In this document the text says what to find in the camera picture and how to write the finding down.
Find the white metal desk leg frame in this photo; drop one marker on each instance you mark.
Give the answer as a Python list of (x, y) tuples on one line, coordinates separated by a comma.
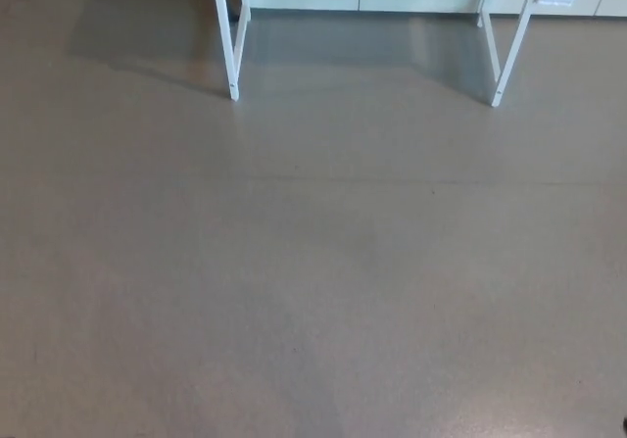
[(514, 46), (226, 41)]

